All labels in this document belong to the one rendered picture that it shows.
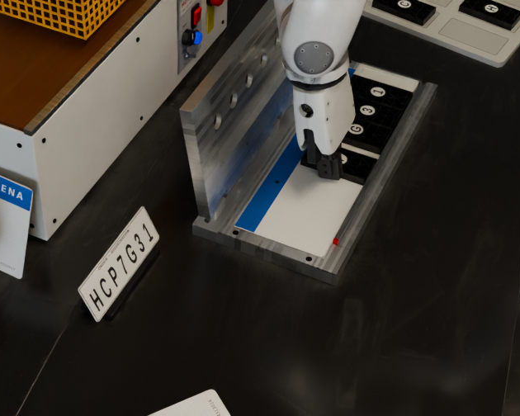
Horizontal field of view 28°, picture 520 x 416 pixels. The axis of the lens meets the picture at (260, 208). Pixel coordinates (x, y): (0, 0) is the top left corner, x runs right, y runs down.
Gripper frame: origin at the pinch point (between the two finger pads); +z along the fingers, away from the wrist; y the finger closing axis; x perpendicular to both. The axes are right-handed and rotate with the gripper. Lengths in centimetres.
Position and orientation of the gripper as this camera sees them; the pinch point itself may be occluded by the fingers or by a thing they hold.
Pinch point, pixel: (329, 164)
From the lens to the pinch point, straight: 144.1
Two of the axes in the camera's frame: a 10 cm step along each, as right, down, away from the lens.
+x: -9.0, -1.6, 4.0
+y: 4.1, -6.3, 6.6
